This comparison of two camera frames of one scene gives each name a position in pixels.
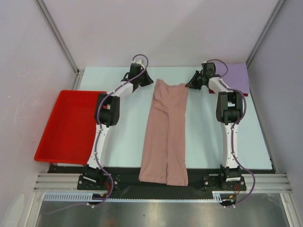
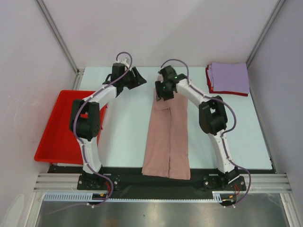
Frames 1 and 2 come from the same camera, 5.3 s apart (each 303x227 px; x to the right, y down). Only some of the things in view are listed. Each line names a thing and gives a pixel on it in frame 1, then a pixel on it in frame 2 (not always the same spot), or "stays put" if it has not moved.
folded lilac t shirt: [236, 76] stays put
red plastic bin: [69, 138] stays put
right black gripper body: [196, 80] → [163, 90]
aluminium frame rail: [66, 182] stays put
